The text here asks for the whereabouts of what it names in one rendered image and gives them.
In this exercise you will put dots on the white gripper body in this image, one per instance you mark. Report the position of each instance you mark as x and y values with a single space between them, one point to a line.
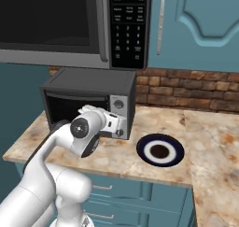
122 125

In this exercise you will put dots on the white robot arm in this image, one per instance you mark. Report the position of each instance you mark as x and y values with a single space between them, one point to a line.
37 187

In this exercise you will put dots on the grey toaster oven knob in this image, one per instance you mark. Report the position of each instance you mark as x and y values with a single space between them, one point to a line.
119 132
118 104

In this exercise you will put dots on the blue and white plate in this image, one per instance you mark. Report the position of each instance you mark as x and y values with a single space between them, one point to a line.
149 143

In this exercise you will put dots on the black toaster oven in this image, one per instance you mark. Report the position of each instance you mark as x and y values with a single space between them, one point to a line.
90 81

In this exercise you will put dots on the blue base cupboard door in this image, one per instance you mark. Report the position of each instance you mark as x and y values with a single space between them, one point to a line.
169 205

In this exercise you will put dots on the black and steel microwave oven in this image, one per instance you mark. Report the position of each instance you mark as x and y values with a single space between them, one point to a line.
62 19

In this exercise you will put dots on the blue drawer front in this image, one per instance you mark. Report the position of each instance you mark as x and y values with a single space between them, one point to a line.
124 188
124 215

